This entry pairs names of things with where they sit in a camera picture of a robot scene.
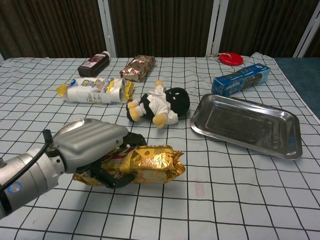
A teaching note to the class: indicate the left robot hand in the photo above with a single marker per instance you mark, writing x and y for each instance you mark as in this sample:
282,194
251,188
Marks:
87,142

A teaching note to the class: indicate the gold foil snack package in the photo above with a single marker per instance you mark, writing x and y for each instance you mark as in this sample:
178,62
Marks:
155,162

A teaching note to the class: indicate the black and white plush doll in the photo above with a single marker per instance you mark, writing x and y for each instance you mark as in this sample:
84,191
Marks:
175,100

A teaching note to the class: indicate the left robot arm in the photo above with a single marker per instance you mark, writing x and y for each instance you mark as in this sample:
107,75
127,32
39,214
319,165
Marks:
30,180

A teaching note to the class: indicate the round steel plate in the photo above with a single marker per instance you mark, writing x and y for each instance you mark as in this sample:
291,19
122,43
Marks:
75,125

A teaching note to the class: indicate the white yellow snack package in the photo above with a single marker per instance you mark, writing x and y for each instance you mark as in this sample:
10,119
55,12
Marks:
85,92

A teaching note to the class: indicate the dark juice bottle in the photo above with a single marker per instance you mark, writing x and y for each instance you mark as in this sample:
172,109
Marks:
92,65

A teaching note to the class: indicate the brown red snack package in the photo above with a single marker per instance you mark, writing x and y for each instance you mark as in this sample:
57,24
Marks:
137,67

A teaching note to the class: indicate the brown folding screen panel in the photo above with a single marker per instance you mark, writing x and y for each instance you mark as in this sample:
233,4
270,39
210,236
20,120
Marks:
50,25
262,25
162,25
316,42

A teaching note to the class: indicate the black grid checked tablecloth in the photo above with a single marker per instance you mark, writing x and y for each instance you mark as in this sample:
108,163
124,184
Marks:
200,205

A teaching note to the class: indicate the rectangular steel tray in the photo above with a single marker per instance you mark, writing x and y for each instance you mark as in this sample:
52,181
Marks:
237,120

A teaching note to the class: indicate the blue cookie box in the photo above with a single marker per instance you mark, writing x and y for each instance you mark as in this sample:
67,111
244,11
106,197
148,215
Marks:
235,82

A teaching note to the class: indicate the red round disc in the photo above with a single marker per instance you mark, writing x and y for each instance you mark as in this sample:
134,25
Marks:
230,59

